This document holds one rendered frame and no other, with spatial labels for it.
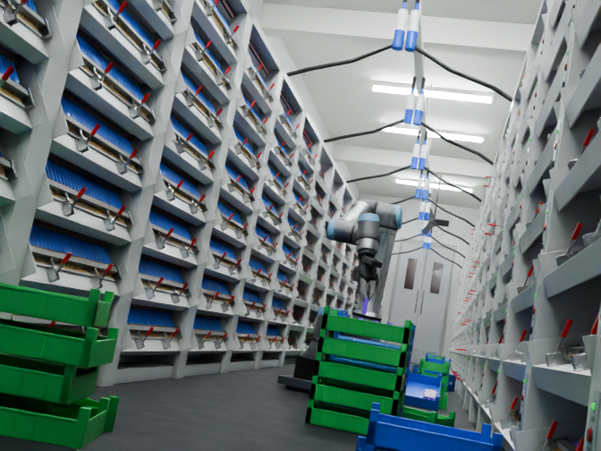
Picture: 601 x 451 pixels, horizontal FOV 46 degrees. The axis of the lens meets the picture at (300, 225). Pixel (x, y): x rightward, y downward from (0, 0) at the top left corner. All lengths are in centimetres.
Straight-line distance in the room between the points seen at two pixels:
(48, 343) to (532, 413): 101
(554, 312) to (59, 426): 105
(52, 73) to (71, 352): 79
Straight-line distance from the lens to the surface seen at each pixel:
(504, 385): 229
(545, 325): 160
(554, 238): 162
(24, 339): 158
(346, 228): 308
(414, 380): 427
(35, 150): 197
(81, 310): 156
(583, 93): 152
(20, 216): 195
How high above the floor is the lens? 32
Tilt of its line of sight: 8 degrees up
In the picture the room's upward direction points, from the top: 10 degrees clockwise
